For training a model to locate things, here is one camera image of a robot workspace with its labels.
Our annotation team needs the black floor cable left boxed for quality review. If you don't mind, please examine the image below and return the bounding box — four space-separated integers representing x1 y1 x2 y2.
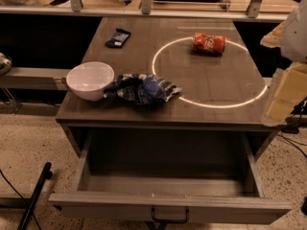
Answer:
0 169 42 230

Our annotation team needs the white bowl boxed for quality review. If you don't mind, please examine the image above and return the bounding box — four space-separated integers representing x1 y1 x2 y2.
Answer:
66 61 114 101

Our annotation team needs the grey top drawer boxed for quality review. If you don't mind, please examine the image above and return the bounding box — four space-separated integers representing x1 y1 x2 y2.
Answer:
50 128 292 224

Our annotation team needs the dark blue snack bar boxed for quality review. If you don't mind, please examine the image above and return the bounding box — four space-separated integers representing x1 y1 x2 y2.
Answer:
105 29 131 48

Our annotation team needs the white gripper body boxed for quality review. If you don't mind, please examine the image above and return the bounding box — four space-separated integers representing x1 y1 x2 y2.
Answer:
281 0 307 63

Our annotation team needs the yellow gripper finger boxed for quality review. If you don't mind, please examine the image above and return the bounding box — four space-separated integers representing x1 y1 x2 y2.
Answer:
260 22 285 48
265 62 307 123

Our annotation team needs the black cables right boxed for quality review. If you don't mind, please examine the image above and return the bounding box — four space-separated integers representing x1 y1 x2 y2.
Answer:
276 98 307 160

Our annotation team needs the black top drawer handle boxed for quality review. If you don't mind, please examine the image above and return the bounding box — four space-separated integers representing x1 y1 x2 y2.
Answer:
151 207 190 224

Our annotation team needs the plate with objects left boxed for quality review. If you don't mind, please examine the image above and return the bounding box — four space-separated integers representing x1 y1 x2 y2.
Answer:
0 53 12 76

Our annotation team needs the black pole stand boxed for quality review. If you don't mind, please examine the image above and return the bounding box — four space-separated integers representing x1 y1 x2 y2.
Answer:
17 162 53 230

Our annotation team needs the blue crumpled chip bag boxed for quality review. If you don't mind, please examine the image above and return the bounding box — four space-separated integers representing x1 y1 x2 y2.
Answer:
104 74 181 105

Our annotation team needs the orange soda can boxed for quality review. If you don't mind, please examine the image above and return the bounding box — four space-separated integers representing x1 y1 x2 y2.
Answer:
192 33 226 55

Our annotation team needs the metal railing frame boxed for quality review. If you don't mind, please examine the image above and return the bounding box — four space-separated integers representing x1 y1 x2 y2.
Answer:
0 0 298 21

